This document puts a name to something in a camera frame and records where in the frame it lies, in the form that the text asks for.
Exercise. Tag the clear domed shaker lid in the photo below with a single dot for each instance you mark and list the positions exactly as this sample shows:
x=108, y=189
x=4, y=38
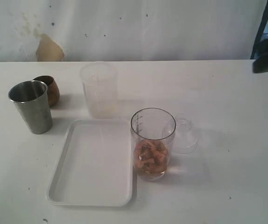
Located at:
x=185, y=139

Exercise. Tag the clear plastic shaker cup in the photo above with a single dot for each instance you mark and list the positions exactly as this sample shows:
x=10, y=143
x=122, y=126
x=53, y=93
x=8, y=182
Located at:
x=152, y=136

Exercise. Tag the pile of brown cubes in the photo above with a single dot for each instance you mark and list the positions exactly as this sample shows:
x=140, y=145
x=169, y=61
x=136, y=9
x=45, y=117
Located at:
x=150, y=158

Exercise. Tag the stainless steel cup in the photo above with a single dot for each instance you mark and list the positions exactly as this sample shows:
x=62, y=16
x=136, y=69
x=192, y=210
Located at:
x=31, y=100

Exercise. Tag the translucent frosted plastic cup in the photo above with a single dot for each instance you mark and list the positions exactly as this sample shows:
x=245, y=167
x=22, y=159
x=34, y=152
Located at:
x=99, y=80

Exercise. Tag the white rectangular plastic tray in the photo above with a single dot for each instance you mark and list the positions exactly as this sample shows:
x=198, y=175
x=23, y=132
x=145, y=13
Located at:
x=94, y=168

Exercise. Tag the black metal window post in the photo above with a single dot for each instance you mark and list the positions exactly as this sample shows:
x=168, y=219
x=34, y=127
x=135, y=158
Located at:
x=261, y=28

